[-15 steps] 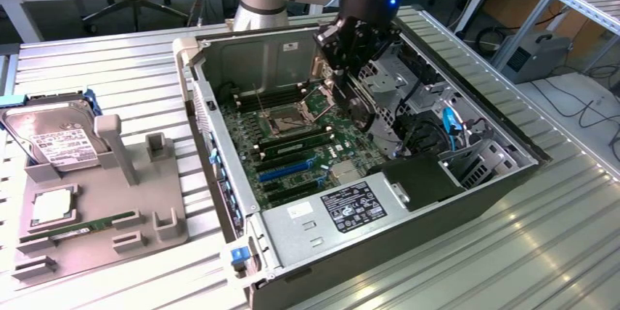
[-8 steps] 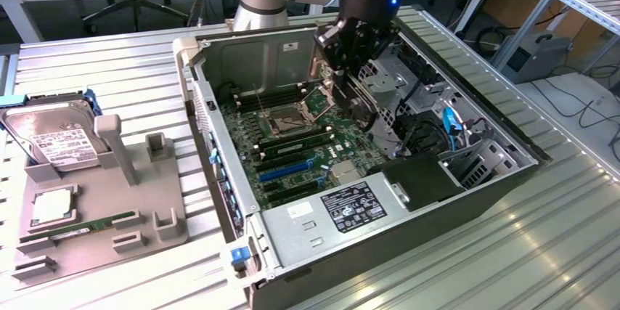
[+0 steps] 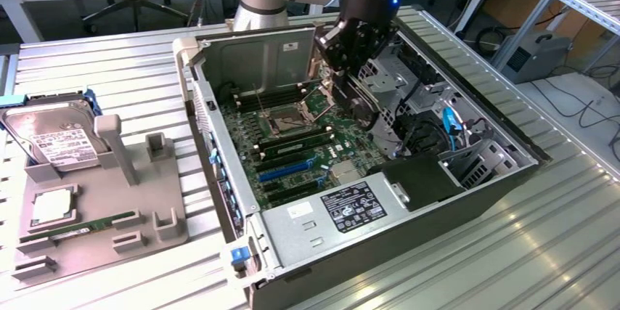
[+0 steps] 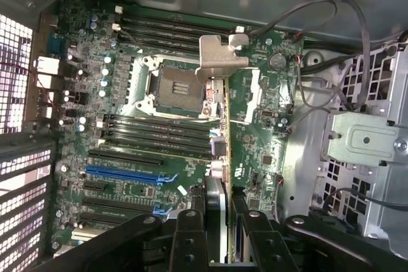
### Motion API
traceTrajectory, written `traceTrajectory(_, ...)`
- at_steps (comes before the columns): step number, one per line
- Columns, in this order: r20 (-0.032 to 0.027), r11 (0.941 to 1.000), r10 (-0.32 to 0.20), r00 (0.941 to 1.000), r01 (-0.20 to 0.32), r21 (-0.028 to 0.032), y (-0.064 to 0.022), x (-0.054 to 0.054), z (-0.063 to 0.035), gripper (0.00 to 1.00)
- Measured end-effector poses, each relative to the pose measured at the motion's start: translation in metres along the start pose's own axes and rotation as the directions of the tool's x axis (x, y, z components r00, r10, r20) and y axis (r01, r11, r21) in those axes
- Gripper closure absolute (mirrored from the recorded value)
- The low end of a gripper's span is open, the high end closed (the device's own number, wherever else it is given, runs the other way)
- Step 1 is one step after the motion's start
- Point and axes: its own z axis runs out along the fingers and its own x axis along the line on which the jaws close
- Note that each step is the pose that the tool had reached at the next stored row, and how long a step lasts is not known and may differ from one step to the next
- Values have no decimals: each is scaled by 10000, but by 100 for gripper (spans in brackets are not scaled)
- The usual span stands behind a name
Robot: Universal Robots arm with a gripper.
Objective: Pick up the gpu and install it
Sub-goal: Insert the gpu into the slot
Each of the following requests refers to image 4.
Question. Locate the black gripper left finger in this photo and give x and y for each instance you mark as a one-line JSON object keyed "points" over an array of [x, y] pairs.
{"points": [[188, 246]]}

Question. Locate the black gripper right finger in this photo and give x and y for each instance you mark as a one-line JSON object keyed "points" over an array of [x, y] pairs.
{"points": [[271, 249]]}

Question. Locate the long black expansion slot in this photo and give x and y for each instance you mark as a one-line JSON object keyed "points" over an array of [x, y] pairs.
{"points": [[102, 218], [118, 203], [127, 157]]}

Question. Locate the blue expansion slot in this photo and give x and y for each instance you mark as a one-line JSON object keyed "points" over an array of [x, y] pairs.
{"points": [[121, 174]]}

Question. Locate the white expansion slot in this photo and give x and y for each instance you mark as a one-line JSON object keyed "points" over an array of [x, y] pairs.
{"points": [[86, 234]]}

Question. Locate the green Dell motherboard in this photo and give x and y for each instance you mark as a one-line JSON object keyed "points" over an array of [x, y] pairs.
{"points": [[261, 144]]}

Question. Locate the short black expansion slot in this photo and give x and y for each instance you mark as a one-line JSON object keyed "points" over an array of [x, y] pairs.
{"points": [[94, 187]]}

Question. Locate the black RAM slot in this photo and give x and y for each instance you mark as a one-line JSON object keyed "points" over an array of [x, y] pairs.
{"points": [[172, 29], [159, 37], [159, 45], [159, 120], [156, 137], [175, 21], [159, 128]]}

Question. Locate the silver metal disk bay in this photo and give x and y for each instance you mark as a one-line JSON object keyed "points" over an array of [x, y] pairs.
{"points": [[366, 138]]}

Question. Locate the CPU socket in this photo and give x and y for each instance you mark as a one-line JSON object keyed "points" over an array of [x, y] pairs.
{"points": [[172, 90]]}

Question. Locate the round coin battery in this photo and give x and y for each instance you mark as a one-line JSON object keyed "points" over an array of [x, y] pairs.
{"points": [[277, 61]]}

